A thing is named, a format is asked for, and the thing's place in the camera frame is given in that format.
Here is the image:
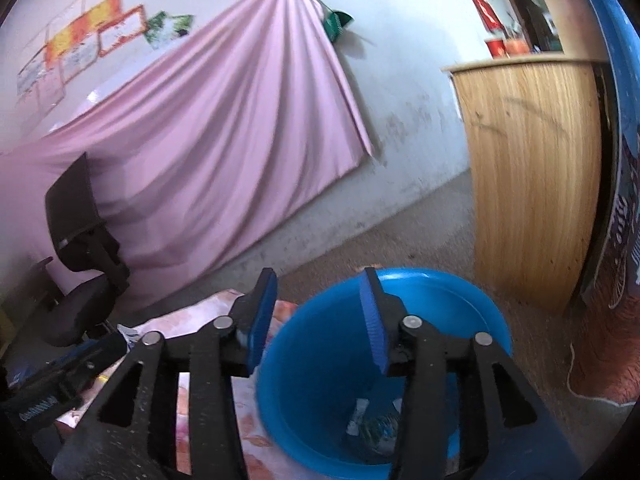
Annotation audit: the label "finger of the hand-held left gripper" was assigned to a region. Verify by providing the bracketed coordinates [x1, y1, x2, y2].
[60, 332, 130, 386]

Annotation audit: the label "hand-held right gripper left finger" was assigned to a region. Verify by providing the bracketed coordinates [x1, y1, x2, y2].
[51, 267, 279, 480]

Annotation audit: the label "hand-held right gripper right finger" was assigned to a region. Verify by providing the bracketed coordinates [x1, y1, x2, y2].
[359, 266, 583, 480]

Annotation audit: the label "blue plastic bucket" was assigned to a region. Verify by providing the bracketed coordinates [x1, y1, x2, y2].
[255, 267, 513, 478]

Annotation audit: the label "pink floral tablecloth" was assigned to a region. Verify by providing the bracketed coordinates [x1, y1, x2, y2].
[52, 287, 296, 480]

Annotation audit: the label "clear crumpled plastic wrapper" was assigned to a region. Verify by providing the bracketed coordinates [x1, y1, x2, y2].
[344, 398, 403, 456]

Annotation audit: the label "black office chair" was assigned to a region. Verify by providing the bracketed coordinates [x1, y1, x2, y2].
[25, 152, 131, 348]

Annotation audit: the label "pink curtain cloth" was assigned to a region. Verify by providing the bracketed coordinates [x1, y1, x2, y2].
[0, 0, 377, 311]

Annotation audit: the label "wooden cabinet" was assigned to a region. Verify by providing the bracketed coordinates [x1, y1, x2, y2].
[442, 52, 608, 316]

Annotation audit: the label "person's leg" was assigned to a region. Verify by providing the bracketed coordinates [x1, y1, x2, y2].
[570, 270, 640, 406]

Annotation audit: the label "blue printed clothing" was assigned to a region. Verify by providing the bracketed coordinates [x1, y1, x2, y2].
[560, 0, 640, 306]

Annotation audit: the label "green hanging bag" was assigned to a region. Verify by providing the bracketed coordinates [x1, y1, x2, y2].
[320, 2, 354, 44]

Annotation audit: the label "red cups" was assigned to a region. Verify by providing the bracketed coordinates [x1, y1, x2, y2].
[484, 35, 531, 59]

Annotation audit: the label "red hanging decoration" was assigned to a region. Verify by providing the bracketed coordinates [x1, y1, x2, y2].
[472, 0, 506, 34]

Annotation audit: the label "green wall pictures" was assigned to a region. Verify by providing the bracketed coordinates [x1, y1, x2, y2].
[145, 10, 194, 49]

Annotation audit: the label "row of framed wall certificates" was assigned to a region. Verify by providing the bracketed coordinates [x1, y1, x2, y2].
[15, 0, 147, 111]

